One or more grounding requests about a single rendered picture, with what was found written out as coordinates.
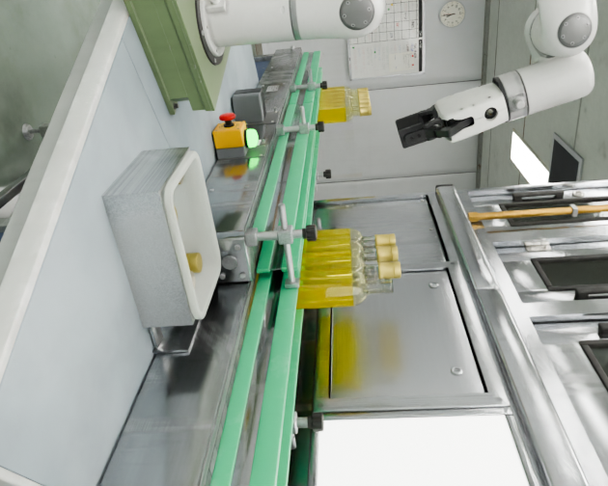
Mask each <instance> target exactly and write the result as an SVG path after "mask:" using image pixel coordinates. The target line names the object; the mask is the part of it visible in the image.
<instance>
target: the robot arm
mask: <svg viewBox="0 0 608 486"><path fill-rule="evenodd" d="M537 3H538V7H539V8H538V9H536V10H535V11H533V12H532V14H531V15H530V16H529V18H528V20H527V22H526V25H525V39H526V42H527V45H528V47H529V50H530V52H531V55H532V57H533V60H534V64H531V65H528V66H526V67H522V68H519V69H516V70H513V71H510V72H507V73H504V74H502V75H499V76H496V77H493V79H492V83H490V84H486V85H483V86H479V87H476V88H473V89H469V90H466V91H463V92H460V93H456V94H452V95H449V96H446V97H443V98H441V99H439V100H437V101H436V103H435V104H434V105H432V106H431V107H430V108H428V109H427V110H423V111H420V112H418V113H415V114H412V115H409V116H406V117H403V118H400V119H398V120H396V121H395V123H396V126H397V129H398V132H399V135H400V139H401V144H402V147H403V148H404V149H406V148H409V147H412V146H415V145H418V144H421V143H423V142H426V141H431V140H434V139H436V138H439V139H440V138H442V137H445V138H446V139H447V141H449V142H451V143H454V142H457V141H460V140H462V139H465V138H468V137H471V136H473V135H476V134H479V133H481V132H484V131H486V130H488V129H490V128H492V127H495V126H497V125H499V124H501V123H503V122H510V121H513V120H516V119H519V118H522V117H525V116H528V115H531V114H534V113H536V112H539V111H542V110H545V109H548V108H552V107H555V106H558V105H561V104H564V103H567V102H570V101H572V100H575V99H578V98H581V97H583V96H586V95H588V94H589V93H590V92H591V91H592V90H593V87H594V69H593V65H592V63H591V60H590V58H589V57H588V55H587V54H586V53H585V52H584V50H585V49H586V48H587V47H588V46H589V45H590V44H591V42H592V41H593V39H594V36H595V33H596V29H597V6H596V1H595V0H537ZM385 8H386V0H200V10H201V19H202V25H203V30H204V34H205V38H206V41H207V46H208V48H209V50H210V52H211V53H212V54H213V55H214V56H215V57H218V56H221V55H222V54H223V52H224V49H225V46H236V45H247V44H258V43H270V42H280V41H302V40H314V39H343V40H347V39H357V38H362V37H364V36H366V35H368V34H369V33H371V32H372V31H374V30H375V29H376V28H377V26H378V25H379V24H380V22H381V21H382V19H383V16H384V14H385ZM438 115H439V116H440V117H438ZM433 118H434V120H432V119H433ZM436 124H438V125H436Z"/></svg>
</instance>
